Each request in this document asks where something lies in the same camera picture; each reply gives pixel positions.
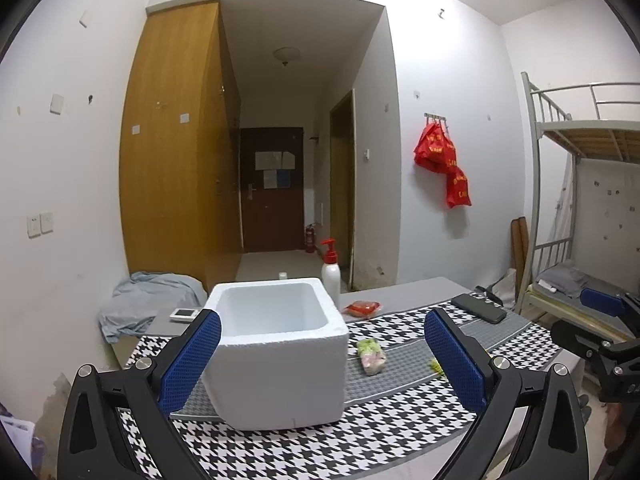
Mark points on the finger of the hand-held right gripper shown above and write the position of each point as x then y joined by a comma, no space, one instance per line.
575,335
600,302

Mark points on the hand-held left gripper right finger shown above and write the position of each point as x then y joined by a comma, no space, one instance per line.
452,360

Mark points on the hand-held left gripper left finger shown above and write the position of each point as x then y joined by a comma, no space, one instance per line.
192,360

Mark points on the white foam box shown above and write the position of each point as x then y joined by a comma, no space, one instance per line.
280,370

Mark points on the yellow green wrapper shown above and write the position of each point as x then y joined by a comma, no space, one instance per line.
438,367

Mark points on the grey cloth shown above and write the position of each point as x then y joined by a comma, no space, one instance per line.
567,280

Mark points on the white remote control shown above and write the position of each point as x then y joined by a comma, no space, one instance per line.
184,314

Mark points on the black phone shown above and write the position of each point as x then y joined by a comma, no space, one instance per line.
479,308

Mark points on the houndstooth table cloth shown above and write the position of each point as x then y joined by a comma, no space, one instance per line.
400,410

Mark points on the light blue cloth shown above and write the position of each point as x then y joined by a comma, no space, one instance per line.
145,300

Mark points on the green pink snack packet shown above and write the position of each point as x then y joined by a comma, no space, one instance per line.
372,357

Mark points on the wooden boards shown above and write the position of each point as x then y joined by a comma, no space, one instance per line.
520,255

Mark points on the red snack packet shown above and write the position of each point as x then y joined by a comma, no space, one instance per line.
362,308

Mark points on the white red pump bottle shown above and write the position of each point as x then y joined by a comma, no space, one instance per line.
330,275

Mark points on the metal bunk bed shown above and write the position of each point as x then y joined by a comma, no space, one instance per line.
537,160

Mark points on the red fire extinguisher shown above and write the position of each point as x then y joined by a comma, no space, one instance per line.
310,240

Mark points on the dark brown door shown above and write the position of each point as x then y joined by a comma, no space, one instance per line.
272,210

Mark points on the red plastic bag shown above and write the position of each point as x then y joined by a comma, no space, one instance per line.
457,187
434,149

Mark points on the wooden wardrobe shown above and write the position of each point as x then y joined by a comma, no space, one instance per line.
170,185

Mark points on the blue patterned cloth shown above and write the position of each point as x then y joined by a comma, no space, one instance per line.
37,450

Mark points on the printed paper sheets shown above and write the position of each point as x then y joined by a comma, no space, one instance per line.
15,435

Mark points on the white paper sheet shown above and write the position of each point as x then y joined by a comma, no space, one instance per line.
288,159
268,161
270,179

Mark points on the blue paper sheet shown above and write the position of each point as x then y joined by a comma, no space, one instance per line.
283,179

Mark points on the brown side doorway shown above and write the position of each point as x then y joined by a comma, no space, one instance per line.
342,185

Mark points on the ceiling lamp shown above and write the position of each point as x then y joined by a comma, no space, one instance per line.
286,54

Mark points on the white wall socket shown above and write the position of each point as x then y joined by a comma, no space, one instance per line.
47,222
34,226

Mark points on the metal wall hook rack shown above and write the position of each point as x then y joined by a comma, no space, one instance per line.
435,117

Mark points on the white wall plate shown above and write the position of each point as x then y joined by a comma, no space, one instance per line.
57,104
85,18

